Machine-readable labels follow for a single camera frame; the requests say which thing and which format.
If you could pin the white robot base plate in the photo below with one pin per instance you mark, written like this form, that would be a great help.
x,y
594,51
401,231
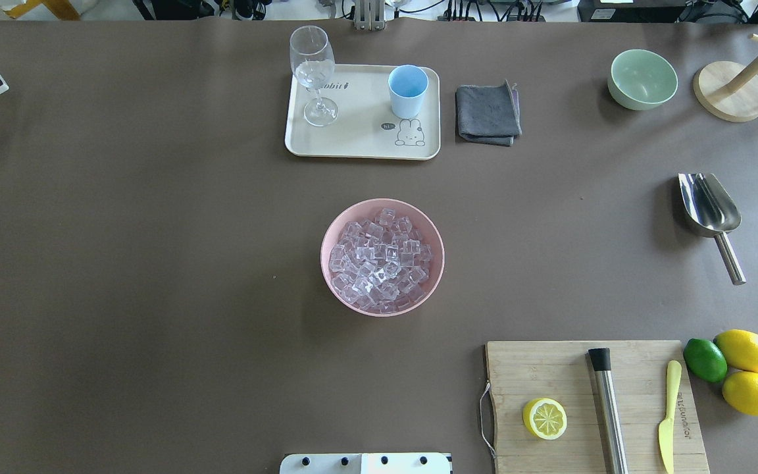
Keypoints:
x,y
382,462

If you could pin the green lime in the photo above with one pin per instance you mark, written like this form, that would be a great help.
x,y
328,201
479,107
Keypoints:
x,y
705,360

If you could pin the pink bowl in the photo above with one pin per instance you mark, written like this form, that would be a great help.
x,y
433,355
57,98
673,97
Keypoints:
x,y
381,257

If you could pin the wooden cup tree stand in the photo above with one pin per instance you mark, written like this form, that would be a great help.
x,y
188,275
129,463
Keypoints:
x,y
729,90

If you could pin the light blue cup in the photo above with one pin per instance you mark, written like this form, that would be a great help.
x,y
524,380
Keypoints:
x,y
407,87

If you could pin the silver metal scoop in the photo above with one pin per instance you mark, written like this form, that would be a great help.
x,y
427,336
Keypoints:
x,y
712,213

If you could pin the yellow lemon upper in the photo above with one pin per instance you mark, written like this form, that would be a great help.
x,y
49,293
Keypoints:
x,y
740,348

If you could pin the yellow lemon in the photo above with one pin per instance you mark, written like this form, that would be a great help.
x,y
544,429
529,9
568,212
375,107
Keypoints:
x,y
740,390
740,348

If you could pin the yellow plastic knife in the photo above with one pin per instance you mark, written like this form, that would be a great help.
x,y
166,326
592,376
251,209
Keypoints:
x,y
665,430

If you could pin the clear ice cubes pile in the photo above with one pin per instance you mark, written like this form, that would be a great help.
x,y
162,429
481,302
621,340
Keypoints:
x,y
380,259

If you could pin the green ceramic bowl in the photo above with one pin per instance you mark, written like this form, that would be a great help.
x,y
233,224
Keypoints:
x,y
641,80

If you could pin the grey folded cloth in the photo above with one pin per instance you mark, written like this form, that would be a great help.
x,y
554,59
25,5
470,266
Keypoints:
x,y
488,114

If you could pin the bamboo cutting board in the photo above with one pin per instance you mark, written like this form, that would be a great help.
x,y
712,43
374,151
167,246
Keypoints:
x,y
521,371

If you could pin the clear wine glass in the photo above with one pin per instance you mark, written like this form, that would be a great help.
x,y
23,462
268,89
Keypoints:
x,y
312,64

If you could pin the half lemon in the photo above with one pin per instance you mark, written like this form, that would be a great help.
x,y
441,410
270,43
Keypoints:
x,y
545,418

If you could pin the steel muddler black tip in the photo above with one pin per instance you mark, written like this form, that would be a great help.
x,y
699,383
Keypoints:
x,y
603,371

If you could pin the cream rabbit tray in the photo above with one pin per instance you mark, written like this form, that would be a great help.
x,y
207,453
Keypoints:
x,y
366,126

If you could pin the yellow lemon lower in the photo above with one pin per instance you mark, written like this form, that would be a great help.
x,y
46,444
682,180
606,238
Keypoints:
x,y
740,390

